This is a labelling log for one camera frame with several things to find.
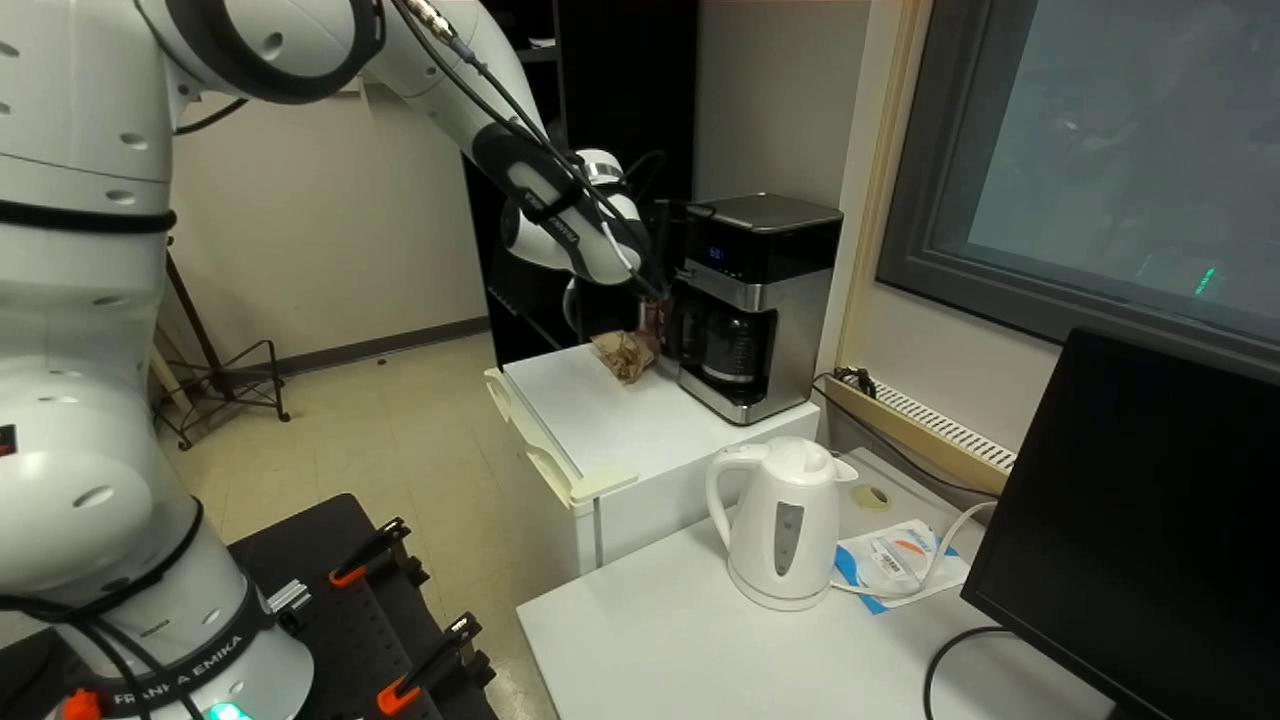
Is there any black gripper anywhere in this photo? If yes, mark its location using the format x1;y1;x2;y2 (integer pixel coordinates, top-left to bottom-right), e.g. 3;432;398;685
627;268;682;355

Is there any black and silver coffee machine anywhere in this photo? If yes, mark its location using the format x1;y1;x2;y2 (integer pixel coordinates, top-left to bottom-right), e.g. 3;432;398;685
660;187;847;432

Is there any crumpled brown object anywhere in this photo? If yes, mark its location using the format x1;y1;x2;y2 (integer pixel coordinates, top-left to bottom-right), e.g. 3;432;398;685
586;323;662;387

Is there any white mini fridge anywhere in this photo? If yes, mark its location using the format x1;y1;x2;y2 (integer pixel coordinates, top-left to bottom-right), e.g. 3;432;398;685
481;334;829;584

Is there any black shelf cabinet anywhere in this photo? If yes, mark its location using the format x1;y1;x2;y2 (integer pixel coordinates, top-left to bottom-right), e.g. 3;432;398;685
459;0;702;373

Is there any white electric kettle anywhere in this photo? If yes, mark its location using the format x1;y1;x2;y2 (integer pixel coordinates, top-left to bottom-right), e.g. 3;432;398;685
701;432;865;617

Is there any beige baseboard heater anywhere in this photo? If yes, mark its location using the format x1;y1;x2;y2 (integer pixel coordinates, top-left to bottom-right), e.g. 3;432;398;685
813;366;1022;498

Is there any blue and white packet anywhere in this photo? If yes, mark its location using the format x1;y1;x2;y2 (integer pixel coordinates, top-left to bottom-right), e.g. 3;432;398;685
829;516;974;618

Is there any black tripod stand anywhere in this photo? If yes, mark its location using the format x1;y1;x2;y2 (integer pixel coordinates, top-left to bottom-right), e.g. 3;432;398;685
146;248;297;451

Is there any black perforated breadboard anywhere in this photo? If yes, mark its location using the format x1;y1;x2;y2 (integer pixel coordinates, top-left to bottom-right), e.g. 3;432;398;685
0;487;499;720

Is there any grey framed window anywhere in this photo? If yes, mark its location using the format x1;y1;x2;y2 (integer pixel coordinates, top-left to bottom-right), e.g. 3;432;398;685
873;0;1280;387

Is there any black computer monitor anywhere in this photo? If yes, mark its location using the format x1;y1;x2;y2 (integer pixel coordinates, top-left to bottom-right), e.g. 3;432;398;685
956;323;1280;720

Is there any orange handled black bar clamp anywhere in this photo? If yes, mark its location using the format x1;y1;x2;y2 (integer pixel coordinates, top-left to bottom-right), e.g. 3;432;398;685
371;609;490;720
325;513;430;596

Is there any thin black desk cable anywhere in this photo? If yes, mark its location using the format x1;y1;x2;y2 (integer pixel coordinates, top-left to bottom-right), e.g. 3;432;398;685
918;618;1021;720

